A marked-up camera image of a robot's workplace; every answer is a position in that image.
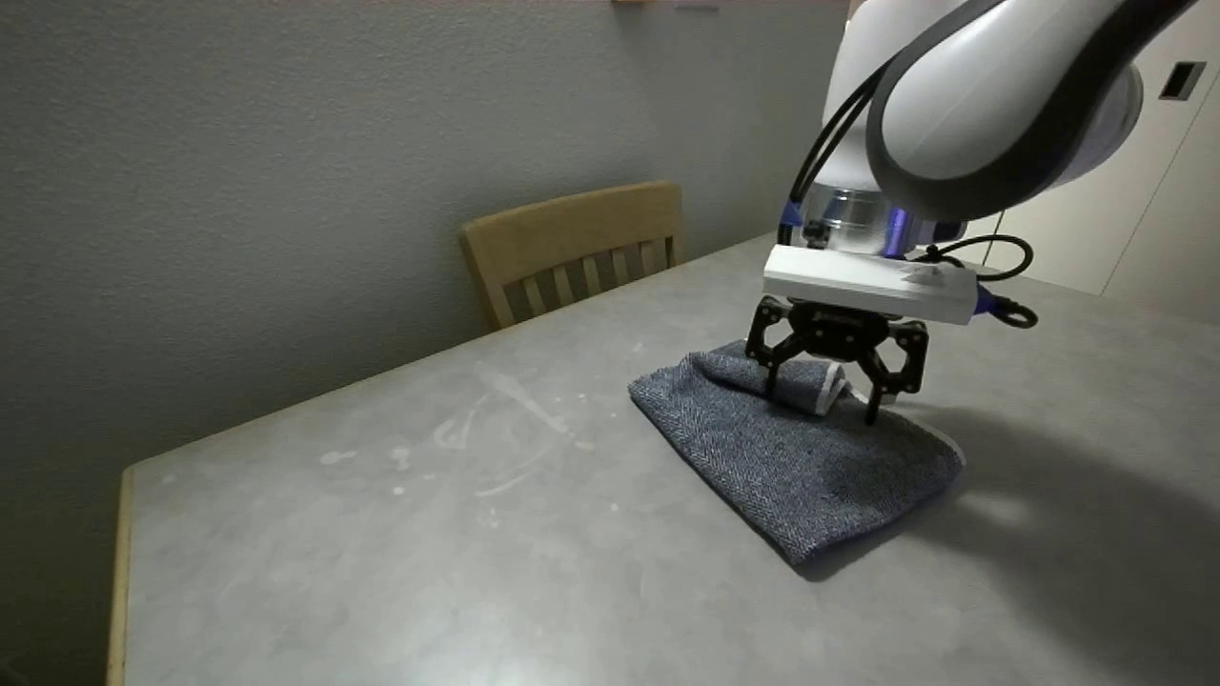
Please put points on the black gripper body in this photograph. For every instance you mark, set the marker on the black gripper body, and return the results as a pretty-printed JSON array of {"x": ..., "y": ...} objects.
[{"x": 840, "y": 338}]

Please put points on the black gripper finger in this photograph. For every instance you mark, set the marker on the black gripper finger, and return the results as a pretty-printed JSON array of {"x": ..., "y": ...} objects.
[
  {"x": 775, "y": 343},
  {"x": 897, "y": 363}
]

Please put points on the blue striped towel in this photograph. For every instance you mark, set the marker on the blue striped towel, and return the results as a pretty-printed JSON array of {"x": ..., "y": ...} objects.
[{"x": 786, "y": 469}]

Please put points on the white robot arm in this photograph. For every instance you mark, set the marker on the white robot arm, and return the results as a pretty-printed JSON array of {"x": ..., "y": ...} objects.
[{"x": 994, "y": 100}]

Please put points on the wooden chair with curved backrest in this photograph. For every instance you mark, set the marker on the wooden chair with curved backrest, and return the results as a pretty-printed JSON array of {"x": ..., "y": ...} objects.
[{"x": 573, "y": 229}]

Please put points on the tall white cabinet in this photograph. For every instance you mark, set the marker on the tall white cabinet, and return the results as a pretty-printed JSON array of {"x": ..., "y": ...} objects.
[{"x": 1145, "y": 213}]

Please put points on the black square wall panel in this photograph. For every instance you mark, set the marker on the black square wall panel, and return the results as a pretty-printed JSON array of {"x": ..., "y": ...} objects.
[{"x": 1182, "y": 78}]

